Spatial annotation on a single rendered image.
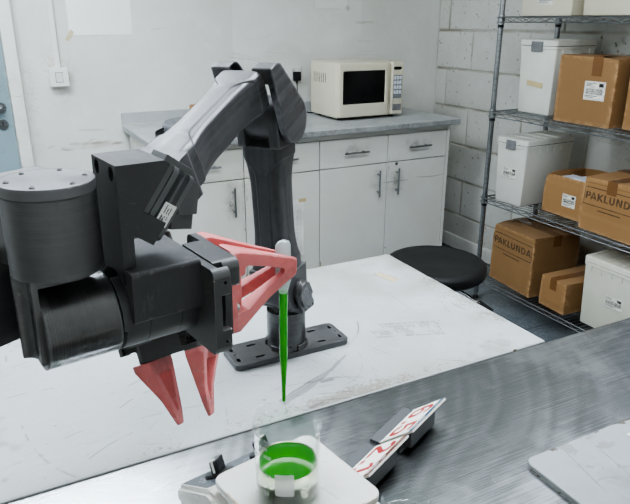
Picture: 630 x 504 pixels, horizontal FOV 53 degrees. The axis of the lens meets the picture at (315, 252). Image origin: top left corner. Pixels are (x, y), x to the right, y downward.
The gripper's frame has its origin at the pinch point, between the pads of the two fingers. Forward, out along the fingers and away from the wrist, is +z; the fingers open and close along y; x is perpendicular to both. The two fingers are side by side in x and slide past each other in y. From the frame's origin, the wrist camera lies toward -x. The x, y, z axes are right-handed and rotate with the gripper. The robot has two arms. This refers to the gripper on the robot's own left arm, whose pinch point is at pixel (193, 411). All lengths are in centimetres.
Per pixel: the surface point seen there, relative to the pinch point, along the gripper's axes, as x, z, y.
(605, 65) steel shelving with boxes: 194, -65, 133
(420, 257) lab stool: 154, -13, 37
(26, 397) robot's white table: 19.8, -6.7, -30.2
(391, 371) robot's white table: 32.4, 5.9, 20.4
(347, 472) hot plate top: -3.1, 9.7, 14.5
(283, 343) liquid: -12.7, -4.7, 13.8
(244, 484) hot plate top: -5.9, 7.4, 4.9
